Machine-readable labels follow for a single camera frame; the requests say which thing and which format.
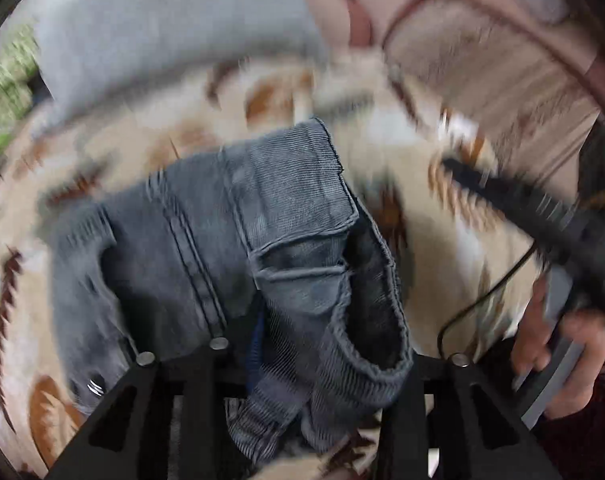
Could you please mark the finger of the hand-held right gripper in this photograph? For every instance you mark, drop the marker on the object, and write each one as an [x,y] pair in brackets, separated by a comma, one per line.
[507,200]

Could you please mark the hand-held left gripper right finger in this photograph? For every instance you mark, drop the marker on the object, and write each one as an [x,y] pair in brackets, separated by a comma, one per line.
[402,425]

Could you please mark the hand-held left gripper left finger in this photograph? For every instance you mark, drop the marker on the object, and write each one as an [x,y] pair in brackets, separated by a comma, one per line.
[255,350]

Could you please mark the grey denim pants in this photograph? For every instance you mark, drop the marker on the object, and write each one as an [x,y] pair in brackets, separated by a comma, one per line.
[207,220]

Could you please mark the person's right forearm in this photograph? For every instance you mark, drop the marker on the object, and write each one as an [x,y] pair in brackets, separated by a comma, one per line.
[589,425]

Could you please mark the person's right hand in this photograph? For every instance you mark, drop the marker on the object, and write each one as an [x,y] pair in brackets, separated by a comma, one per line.
[579,360]

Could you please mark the brown striped cushion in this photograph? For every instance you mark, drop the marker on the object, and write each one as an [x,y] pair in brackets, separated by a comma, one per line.
[507,85]

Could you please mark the pink pillow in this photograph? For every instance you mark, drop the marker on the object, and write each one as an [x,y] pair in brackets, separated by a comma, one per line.
[382,5]

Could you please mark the cream leaf-print blanket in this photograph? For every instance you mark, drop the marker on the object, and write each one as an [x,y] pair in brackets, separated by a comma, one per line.
[122,130]

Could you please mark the grey pillow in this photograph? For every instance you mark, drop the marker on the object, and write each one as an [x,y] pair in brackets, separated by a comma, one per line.
[172,25]

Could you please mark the green floral sheet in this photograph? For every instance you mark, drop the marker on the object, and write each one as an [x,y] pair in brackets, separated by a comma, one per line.
[10,75]

